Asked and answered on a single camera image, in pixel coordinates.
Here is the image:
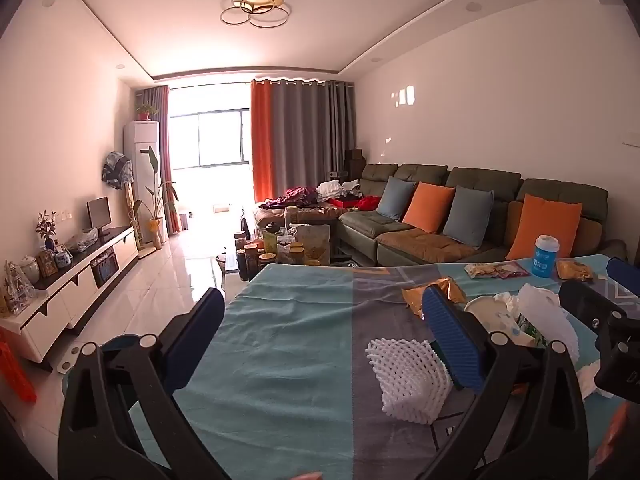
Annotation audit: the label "gold foil wrapper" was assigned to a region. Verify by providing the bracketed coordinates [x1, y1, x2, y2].
[402, 278, 467, 319]
[556, 259, 595, 281]

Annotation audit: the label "green sectional sofa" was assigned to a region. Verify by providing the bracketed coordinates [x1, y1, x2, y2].
[254, 162, 629, 267]

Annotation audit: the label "window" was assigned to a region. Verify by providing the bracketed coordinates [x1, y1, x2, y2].
[197, 109, 251, 168]

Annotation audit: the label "orange plastic bag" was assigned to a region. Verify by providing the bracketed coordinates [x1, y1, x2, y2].
[0, 342, 37, 404]

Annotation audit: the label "tall plant in yellow pot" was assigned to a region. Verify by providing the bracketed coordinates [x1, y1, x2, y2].
[134, 147, 179, 252]

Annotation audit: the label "orange cushion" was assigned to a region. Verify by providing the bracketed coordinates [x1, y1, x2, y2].
[401, 181, 456, 234]
[506, 194, 583, 261]

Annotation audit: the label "teal grey table cloth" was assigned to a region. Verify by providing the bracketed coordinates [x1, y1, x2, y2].
[127, 255, 640, 480]

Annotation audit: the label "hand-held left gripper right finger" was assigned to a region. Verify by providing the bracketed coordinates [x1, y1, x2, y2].
[415, 287, 591, 480]

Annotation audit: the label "clear plastic bag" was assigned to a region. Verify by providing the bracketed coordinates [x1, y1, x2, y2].
[65, 227, 99, 254]

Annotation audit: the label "white standing air conditioner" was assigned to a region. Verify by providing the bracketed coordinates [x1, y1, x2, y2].
[123, 121, 167, 247]

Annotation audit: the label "teal plastic bin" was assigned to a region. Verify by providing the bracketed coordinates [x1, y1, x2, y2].
[61, 335, 148, 401]

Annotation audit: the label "grey orange narrow curtain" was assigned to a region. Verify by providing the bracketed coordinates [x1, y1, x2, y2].
[136, 86, 182, 236]

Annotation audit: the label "blue cushion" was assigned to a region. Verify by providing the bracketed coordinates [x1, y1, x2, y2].
[442, 186, 495, 248]
[376, 176, 416, 222]

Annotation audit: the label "bonsai in blue pot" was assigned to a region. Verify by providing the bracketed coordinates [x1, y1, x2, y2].
[35, 210, 57, 252]

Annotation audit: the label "glass ship model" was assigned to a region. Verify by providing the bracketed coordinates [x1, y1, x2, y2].
[4, 260, 37, 314]

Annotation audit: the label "group of glass jars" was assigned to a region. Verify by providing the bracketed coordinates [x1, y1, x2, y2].
[234, 230, 307, 281]

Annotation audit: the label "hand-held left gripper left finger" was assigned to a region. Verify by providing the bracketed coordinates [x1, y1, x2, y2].
[56, 287, 233, 480]

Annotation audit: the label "black monitor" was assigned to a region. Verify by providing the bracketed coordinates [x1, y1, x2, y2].
[87, 196, 114, 241]

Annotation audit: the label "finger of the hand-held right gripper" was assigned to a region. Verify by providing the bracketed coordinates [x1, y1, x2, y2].
[606, 256, 640, 301]
[558, 280, 628, 346]

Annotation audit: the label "pile of clothes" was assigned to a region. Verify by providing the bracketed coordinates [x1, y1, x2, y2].
[260, 178, 386, 213]

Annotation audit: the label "white tv cabinet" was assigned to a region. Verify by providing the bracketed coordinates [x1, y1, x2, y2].
[0, 226, 140, 372]

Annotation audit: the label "colourful snack packet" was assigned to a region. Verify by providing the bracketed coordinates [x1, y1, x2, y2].
[465, 261, 530, 280]

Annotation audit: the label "picture frame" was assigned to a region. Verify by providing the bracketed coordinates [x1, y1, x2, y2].
[36, 249, 59, 279]

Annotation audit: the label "blue canister white lid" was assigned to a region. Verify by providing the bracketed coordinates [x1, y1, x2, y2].
[531, 234, 559, 278]

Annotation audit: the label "brown cardboard boxes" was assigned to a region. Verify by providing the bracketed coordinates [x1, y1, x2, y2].
[344, 148, 367, 179]

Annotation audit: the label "green snack packet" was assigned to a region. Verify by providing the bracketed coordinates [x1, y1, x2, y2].
[510, 312, 550, 350]

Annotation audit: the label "white paper cup blue dots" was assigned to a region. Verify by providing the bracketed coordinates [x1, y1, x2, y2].
[464, 295, 517, 332]

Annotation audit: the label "cloth covered pedestal fan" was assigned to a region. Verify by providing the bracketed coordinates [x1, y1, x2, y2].
[101, 151, 146, 260]

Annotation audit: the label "glass coffee table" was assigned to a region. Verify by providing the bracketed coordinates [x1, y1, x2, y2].
[216, 215, 353, 283]

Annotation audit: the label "white bathroom scale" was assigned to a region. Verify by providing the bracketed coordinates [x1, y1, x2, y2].
[54, 345, 84, 374]

